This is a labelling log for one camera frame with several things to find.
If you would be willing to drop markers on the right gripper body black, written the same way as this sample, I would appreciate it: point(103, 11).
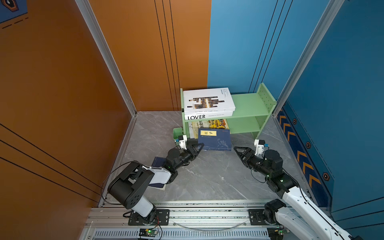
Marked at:
point(255, 162)

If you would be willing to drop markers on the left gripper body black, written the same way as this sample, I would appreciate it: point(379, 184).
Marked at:
point(187, 156)

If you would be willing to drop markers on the yellow Chinese history picture book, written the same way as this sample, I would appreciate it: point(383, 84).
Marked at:
point(208, 124)

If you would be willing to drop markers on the white LOVER book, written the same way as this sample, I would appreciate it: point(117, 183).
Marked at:
point(208, 115)

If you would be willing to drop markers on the white book brown bars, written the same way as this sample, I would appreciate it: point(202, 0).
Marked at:
point(208, 100)

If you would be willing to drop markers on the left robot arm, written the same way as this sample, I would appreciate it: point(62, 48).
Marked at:
point(129, 186)

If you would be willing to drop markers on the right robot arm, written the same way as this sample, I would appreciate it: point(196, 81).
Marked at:
point(293, 209)

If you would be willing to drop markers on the green pen cup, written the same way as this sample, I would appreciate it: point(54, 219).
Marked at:
point(177, 132)

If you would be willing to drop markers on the green desktop shelf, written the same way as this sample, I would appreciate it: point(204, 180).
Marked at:
point(250, 116)

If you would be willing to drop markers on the right circuit board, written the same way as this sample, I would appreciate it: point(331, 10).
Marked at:
point(277, 233)

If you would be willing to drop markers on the circuit board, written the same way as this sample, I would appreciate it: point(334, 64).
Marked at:
point(148, 234)
point(277, 233)

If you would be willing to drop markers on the left circuit board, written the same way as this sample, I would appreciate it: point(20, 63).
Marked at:
point(148, 234)

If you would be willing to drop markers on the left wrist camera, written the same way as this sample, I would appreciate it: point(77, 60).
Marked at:
point(183, 141)

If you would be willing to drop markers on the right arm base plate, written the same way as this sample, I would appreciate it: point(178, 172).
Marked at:
point(263, 217)

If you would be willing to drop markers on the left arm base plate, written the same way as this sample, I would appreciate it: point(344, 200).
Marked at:
point(156, 216)

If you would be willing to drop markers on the aluminium rail frame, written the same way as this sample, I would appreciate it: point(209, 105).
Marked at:
point(189, 220)

